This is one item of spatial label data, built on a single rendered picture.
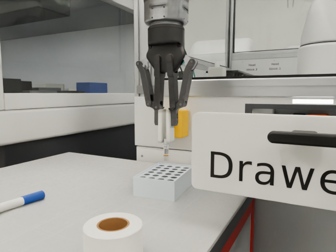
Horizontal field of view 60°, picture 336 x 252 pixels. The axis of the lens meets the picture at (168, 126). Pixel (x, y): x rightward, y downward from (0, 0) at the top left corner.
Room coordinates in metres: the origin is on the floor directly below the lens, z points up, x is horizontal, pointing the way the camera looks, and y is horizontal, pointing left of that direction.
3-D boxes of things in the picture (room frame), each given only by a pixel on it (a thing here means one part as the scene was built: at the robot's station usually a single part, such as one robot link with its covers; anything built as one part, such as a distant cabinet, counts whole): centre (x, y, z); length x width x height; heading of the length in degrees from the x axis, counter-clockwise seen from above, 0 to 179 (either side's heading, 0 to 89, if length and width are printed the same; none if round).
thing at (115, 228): (0.33, 0.07, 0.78); 0.07 x 0.07 x 0.04
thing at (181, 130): (0.77, -0.01, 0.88); 0.07 x 0.05 x 0.07; 63
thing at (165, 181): (0.58, 0.00, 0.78); 0.12 x 0.08 x 0.04; 159
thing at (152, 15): (0.61, 0.00, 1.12); 0.09 x 0.09 x 0.06
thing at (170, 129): (0.61, 0.00, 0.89); 0.03 x 0.01 x 0.07; 159
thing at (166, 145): (0.61, 0.00, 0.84); 0.01 x 0.01 x 0.05
